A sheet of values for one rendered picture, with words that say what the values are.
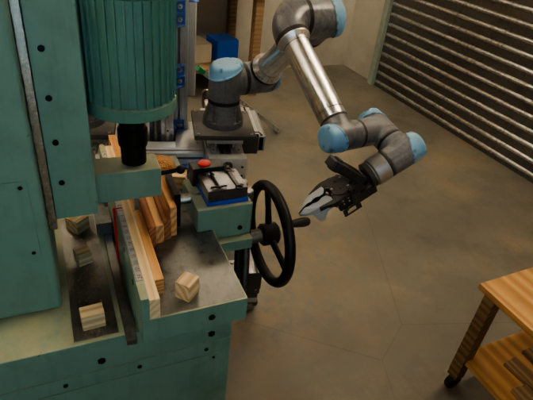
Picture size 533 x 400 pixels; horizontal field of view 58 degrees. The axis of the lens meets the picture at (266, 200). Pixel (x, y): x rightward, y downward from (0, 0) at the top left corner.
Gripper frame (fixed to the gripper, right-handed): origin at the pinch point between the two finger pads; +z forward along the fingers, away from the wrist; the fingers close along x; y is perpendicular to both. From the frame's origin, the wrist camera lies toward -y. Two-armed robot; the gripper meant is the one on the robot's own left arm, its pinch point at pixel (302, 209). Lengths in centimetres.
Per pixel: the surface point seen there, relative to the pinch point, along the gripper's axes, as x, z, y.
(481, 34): 187, -204, 132
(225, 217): -0.8, 17.1, -12.1
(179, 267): -11.5, 30.3, -16.4
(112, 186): 1.3, 32.7, -33.9
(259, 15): 283, -79, 72
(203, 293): -20.0, 28.0, -15.1
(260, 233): 3.8, 12.2, 2.9
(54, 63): -2, 26, -61
